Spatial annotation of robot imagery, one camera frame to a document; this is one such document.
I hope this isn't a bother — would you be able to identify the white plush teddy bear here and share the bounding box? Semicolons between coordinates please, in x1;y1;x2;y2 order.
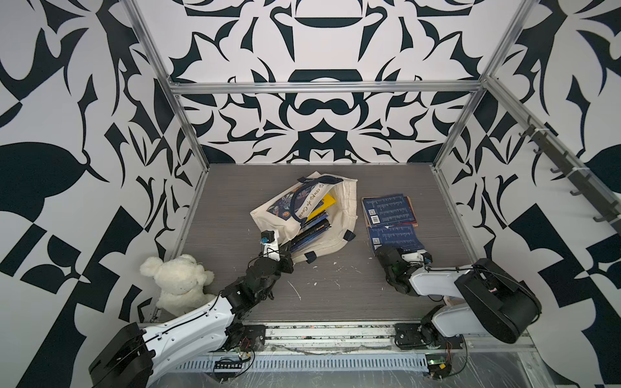
139;254;216;317

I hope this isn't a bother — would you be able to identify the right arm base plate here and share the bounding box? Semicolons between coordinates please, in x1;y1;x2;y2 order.
394;323;463;350

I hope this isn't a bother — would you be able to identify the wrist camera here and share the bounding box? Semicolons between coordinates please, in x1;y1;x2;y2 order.
401;250;433;266
260;230;281;262

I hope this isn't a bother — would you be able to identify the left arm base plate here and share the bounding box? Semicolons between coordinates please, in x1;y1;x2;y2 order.
218;323;267;352

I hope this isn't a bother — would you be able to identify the left electronics board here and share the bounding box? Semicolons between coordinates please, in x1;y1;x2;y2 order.
212;358;251;381

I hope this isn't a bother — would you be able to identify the aluminium front rail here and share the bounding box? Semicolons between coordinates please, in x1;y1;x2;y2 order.
124;319;535;355

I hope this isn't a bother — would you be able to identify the cream canvas tote bag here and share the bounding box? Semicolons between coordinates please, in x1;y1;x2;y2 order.
251;171;357;264

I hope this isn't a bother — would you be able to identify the dark blue bottom book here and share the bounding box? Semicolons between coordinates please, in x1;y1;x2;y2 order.
290;218;331;252

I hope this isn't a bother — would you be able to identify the blue classics book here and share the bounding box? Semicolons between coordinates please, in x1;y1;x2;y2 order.
362;194;418;228
367;224;425;253

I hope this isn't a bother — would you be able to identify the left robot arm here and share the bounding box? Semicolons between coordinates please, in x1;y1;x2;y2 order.
88;242;294;387

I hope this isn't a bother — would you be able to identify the yellow spine book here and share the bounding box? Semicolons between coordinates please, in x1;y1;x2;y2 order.
307;194;336;222

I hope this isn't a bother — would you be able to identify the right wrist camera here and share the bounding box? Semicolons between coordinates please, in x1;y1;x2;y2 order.
401;250;433;266

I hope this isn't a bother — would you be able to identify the black wall hook rack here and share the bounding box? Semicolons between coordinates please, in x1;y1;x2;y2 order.
517;116;620;234

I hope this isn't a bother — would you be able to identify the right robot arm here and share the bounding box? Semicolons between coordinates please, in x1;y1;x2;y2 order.
375;244;542;349

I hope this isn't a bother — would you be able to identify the electronics board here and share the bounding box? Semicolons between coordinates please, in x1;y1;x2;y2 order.
212;358;251;381
425;354;452;381

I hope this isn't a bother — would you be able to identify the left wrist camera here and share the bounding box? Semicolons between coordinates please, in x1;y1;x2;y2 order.
260;230;281;262

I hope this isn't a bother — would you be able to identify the right electronics board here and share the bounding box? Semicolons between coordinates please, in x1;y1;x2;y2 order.
425;354;452;381

